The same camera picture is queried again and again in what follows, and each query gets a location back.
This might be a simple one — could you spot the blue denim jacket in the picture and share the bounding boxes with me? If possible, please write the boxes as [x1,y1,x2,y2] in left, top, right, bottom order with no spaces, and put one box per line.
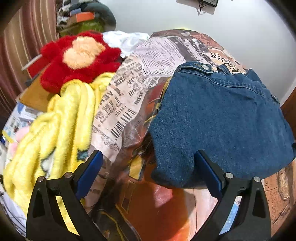
[149,61,295,188]

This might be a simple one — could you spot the yellow fleece blanket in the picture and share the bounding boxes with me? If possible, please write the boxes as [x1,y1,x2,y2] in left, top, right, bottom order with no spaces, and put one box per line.
[3,72,117,235]

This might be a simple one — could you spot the newspaper print bedspread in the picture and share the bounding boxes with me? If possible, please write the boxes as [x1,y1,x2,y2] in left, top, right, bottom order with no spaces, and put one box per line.
[90,30,295,240]

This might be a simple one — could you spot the printed paper box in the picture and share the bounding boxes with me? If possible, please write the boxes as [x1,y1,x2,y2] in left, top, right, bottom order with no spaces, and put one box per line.
[2,102,43,143]

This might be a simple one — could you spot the brown wooden door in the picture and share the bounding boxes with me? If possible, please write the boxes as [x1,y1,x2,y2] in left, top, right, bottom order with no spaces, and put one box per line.
[281,88,296,137]

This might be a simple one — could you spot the brown cardboard box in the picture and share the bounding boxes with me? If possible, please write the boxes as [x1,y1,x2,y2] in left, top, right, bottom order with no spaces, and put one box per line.
[20,75,54,112]

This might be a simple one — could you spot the red plush flower pillow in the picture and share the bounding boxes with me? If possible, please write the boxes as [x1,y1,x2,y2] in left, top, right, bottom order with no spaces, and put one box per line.
[40,31,121,94]

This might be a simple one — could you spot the striped maroon curtain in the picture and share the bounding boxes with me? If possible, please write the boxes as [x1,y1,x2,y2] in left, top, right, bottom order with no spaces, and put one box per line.
[1,1,56,125]

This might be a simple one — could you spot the white cloth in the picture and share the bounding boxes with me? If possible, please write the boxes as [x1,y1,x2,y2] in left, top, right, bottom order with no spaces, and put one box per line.
[102,31,150,59]

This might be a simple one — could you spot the pile of clutter items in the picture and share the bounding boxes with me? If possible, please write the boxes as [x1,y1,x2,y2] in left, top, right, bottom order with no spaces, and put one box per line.
[56,1,117,37]

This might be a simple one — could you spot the wall mounted black device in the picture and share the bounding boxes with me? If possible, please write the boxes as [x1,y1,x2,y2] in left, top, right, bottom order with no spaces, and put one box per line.
[176,0,219,16]

